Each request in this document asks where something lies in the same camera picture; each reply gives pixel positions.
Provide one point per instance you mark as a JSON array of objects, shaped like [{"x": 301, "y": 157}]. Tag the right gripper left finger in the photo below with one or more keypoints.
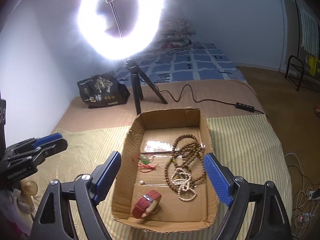
[{"x": 54, "y": 219}]

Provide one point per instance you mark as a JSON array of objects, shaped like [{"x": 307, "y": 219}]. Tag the pearl pin in box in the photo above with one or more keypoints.
[{"x": 142, "y": 182}]

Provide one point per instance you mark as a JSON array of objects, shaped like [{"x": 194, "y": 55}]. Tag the gloved left hand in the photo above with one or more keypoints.
[{"x": 22, "y": 193}]

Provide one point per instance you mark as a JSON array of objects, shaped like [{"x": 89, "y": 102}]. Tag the black metal rack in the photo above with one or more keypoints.
[{"x": 296, "y": 72}]

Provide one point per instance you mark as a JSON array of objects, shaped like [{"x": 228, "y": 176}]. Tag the floral folded quilt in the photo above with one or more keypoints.
[{"x": 174, "y": 34}]

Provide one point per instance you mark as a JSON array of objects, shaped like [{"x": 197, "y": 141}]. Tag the tan bed cover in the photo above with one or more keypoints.
[{"x": 216, "y": 98}]

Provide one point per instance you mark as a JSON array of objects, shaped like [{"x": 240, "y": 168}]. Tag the black snack bag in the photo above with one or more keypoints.
[{"x": 103, "y": 90}]

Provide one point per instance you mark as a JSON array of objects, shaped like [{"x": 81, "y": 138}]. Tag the cardboard box tray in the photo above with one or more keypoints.
[{"x": 179, "y": 139}]

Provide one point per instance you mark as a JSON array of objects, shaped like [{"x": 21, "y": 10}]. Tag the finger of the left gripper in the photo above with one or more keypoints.
[
  {"x": 53, "y": 148},
  {"x": 45, "y": 140}
]

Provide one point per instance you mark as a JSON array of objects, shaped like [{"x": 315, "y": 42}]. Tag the black tripod stand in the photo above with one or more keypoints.
[{"x": 135, "y": 74}]

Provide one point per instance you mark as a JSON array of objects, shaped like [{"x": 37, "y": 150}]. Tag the striped yellow cloth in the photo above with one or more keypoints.
[{"x": 247, "y": 145}]

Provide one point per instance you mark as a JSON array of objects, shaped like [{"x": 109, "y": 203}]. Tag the bright ring light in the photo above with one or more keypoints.
[{"x": 118, "y": 29}]

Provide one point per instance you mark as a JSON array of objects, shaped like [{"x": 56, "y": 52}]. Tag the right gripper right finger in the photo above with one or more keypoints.
[{"x": 269, "y": 219}]

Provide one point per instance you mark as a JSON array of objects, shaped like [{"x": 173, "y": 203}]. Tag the green jade red-string pendant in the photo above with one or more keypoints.
[{"x": 144, "y": 163}]

